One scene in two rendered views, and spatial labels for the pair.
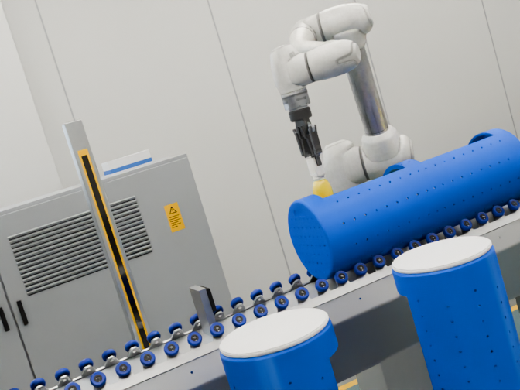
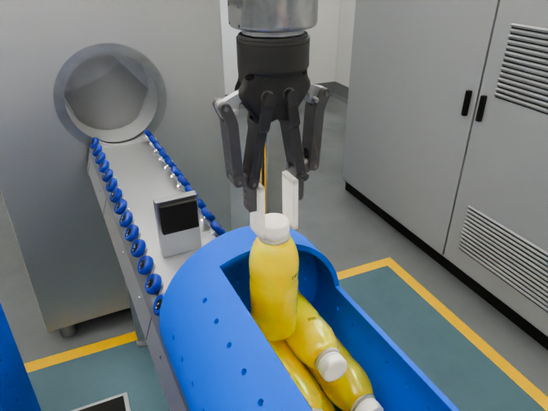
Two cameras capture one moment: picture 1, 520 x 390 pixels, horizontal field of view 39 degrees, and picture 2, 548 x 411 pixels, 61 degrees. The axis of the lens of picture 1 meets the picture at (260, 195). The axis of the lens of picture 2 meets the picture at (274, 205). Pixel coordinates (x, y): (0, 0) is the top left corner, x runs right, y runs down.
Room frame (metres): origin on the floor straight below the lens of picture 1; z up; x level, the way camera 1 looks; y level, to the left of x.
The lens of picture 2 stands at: (2.42, -0.70, 1.60)
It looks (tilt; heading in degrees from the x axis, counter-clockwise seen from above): 29 degrees down; 86
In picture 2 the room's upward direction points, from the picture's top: straight up
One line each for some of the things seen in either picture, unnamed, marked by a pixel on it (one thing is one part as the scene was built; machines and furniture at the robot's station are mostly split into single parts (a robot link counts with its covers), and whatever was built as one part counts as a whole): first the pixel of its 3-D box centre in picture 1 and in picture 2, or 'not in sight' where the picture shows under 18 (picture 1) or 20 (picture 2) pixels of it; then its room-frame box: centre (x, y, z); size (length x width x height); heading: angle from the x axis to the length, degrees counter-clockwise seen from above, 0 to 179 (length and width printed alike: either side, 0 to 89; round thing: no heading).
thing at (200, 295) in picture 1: (206, 309); (178, 226); (2.26, 0.27, 1.00); 0.10 x 0.04 x 0.15; 22
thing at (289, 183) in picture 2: (312, 166); (289, 200); (2.48, -0.20, 1.32); 0.03 x 0.01 x 0.07; 112
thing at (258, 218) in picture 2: (318, 165); (257, 208); (2.44, -0.21, 1.32); 0.03 x 0.01 x 0.07; 112
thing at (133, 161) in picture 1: (127, 162); not in sight; (3.98, 0.64, 1.48); 0.24 x 0.12 x 0.08; 118
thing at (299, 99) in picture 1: (295, 100); (272, 1); (2.46, -0.21, 1.55); 0.09 x 0.09 x 0.06
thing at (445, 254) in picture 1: (440, 254); not in sight; (1.99, -0.43, 1.03); 0.28 x 0.28 x 0.01
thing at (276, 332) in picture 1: (273, 331); not in sight; (1.75, 0.06, 1.03); 0.28 x 0.28 x 0.01
